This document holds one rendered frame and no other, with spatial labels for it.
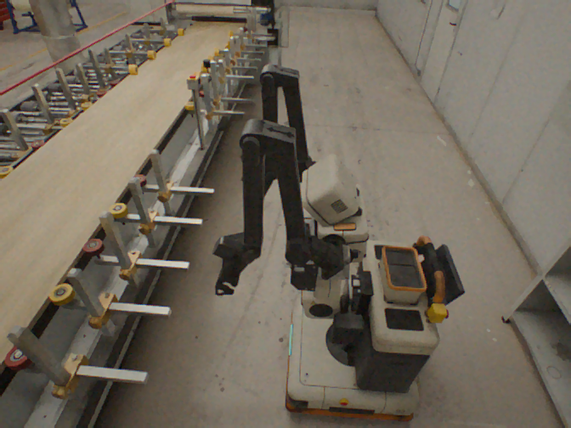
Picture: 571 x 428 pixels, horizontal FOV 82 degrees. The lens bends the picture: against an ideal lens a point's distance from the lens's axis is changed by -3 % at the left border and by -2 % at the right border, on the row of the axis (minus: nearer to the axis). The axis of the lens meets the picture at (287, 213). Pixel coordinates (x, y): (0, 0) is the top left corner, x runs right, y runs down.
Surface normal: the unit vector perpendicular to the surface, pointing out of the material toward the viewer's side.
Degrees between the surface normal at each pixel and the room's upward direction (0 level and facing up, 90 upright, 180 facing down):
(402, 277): 0
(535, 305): 90
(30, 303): 0
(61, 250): 0
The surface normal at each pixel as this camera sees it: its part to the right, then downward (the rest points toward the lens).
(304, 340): 0.04, -0.75
